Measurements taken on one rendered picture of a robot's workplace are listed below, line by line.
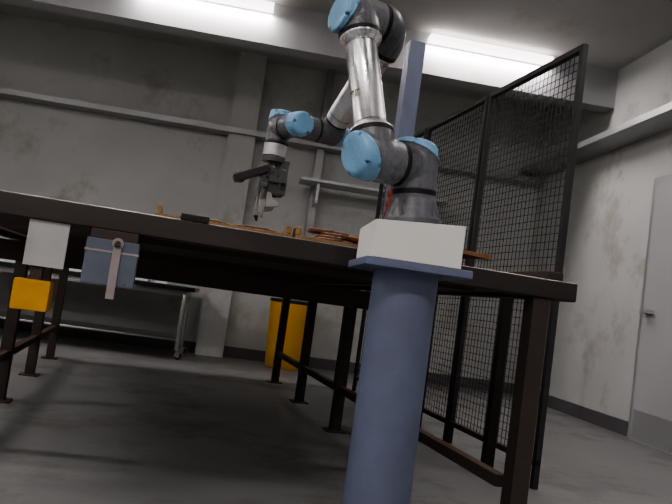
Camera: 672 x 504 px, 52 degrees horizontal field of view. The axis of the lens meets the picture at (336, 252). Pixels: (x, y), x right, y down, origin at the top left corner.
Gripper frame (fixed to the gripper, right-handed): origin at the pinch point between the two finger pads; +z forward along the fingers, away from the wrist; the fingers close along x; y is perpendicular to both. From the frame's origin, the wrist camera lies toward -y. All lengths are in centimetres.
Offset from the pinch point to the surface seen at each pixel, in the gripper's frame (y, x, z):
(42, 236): -56, -25, 17
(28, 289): -56, -27, 31
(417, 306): 38, -53, 20
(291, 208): 89, 563, -79
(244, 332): 61, 566, 68
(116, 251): -37.1, -27.0, 18.0
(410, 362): 39, -53, 33
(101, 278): -40, -27, 26
